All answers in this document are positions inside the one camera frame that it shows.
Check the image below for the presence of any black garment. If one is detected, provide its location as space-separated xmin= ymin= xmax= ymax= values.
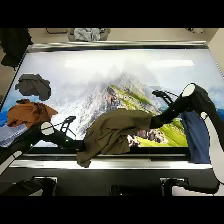
xmin=0 ymin=27 xmax=34 ymax=68

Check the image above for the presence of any olive green garment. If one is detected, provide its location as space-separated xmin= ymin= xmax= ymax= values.
xmin=76 ymin=108 xmax=156 ymax=169

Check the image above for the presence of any dark grey garment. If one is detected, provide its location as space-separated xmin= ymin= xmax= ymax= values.
xmin=14 ymin=73 xmax=53 ymax=102

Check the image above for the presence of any silver frame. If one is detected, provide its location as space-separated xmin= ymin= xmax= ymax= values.
xmin=9 ymin=153 xmax=214 ymax=197

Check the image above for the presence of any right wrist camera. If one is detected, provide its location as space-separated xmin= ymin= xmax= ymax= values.
xmin=151 ymin=89 xmax=175 ymax=107

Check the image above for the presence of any brown garment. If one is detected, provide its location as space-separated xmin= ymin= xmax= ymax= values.
xmin=6 ymin=98 xmax=59 ymax=129

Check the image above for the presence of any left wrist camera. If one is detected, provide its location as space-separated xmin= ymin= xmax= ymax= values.
xmin=59 ymin=115 xmax=77 ymax=138

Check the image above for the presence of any navy blue garment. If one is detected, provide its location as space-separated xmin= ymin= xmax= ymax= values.
xmin=181 ymin=109 xmax=212 ymax=165

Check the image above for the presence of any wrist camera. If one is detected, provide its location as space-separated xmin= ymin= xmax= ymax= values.
xmin=151 ymin=89 xmax=175 ymax=107
xmin=59 ymin=115 xmax=77 ymax=138

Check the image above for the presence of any light blue garment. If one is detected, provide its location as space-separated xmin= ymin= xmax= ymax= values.
xmin=0 ymin=123 xmax=29 ymax=148

